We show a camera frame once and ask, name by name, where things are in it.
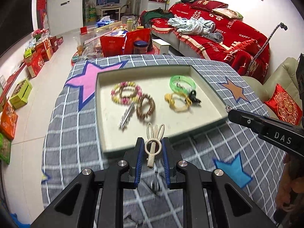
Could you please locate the pink yellow spiral hair tie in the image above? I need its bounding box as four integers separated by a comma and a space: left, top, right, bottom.
111, 81, 143, 106

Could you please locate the brown braided hair tie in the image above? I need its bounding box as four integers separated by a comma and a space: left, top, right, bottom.
135, 93, 156, 121

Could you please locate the black television screen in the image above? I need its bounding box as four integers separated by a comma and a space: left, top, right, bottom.
1, 0, 33, 56

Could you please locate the blue tissue box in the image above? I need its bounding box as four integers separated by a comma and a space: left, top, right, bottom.
96, 15, 115, 28

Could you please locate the silver hair pin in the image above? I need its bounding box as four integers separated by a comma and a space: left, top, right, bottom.
119, 102, 135, 130

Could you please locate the white small stool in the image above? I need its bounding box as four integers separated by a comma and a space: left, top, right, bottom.
152, 39, 171, 55

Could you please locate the cream bunny ear hair clip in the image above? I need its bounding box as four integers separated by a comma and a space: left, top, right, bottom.
144, 123, 165, 169

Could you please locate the green yellow gift box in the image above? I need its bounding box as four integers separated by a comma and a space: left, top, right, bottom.
9, 78, 32, 110

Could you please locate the red covered sofa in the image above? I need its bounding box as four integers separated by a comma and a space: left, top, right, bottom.
149, 0, 270, 82

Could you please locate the red embroidered cushion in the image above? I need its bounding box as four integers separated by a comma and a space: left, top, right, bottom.
264, 84, 303, 125

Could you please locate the blue lidded jar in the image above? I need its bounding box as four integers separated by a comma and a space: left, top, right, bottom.
133, 40, 148, 55

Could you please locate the beige green armchair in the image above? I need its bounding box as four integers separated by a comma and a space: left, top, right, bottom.
242, 57, 302, 109

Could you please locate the yellow bead hair tie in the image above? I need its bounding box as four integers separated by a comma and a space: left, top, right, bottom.
164, 92, 193, 113

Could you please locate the green tray with beige lining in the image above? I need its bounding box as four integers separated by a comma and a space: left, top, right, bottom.
95, 65, 228, 154

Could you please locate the grey checked star tablecloth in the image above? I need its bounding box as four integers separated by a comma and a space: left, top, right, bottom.
41, 55, 284, 227

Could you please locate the red gift bag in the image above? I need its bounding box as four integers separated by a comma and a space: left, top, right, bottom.
100, 28, 151, 57

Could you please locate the black walking cane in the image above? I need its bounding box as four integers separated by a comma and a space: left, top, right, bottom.
249, 22, 287, 67

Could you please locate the black claw hair clip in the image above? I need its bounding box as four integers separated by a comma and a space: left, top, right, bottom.
188, 90, 201, 104

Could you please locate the orange snack box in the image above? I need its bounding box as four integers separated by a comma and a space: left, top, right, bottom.
0, 102, 18, 141

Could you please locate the green translucent bangle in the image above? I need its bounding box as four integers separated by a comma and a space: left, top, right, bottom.
169, 75, 196, 94

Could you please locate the red gift box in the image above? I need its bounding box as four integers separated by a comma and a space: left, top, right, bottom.
25, 51, 44, 78

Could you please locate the light blue crumpled clothing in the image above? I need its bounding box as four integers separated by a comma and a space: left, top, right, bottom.
167, 17, 224, 43

